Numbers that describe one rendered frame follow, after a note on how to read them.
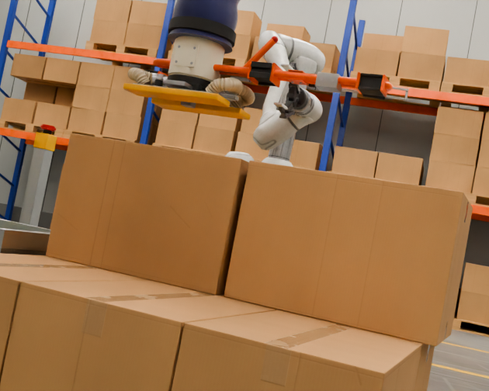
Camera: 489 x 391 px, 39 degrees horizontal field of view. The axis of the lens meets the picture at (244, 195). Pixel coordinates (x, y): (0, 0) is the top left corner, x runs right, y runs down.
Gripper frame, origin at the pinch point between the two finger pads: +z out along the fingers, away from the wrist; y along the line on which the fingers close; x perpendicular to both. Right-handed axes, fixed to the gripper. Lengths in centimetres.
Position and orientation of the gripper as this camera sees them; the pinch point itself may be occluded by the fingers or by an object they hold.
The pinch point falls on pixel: (282, 84)
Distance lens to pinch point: 236.2
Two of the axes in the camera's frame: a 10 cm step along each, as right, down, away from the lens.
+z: -3.4, -1.1, -9.3
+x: -9.2, -1.5, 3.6
